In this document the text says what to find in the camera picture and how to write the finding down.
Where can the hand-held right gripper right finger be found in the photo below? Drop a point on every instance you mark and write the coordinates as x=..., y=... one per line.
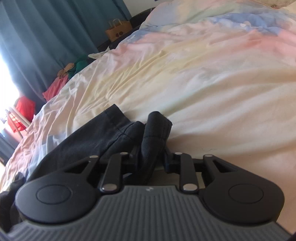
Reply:
x=188, y=171

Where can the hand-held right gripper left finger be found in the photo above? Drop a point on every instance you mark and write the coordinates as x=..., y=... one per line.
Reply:
x=113, y=169

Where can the black pants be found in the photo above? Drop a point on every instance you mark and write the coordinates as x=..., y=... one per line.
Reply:
x=81, y=148

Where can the pastel bed sheet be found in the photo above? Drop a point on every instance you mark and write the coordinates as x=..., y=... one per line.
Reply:
x=196, y=81

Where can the pink cloth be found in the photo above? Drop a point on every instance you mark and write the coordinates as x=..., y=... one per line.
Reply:
x=55, y=89

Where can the red garment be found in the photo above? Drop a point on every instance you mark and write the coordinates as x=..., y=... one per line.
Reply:
x=24, y=106

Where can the beige bra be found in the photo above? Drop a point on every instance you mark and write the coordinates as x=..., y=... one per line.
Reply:
x=63, y=71

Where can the green cloth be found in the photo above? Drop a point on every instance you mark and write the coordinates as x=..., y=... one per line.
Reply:
x=79, y=64

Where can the narrow blue curtain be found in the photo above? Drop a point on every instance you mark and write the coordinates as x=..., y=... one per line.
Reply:
x=5, y=146

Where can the white cloth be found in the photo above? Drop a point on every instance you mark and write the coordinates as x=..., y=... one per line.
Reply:
x=97, y=55

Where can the brown paper bag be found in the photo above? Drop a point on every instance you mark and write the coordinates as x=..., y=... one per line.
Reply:
x=118, y=32

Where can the bright window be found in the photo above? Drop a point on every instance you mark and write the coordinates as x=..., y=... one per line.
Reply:
x=7, y=81

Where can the wide blue curtain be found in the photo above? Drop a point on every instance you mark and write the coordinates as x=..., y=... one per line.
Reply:
x=46, y=34

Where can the black armchair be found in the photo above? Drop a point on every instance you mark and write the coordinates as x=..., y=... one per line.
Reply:
x=138, y=18

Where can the pastel pillow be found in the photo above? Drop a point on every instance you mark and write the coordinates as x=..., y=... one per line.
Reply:
x=208, y=14

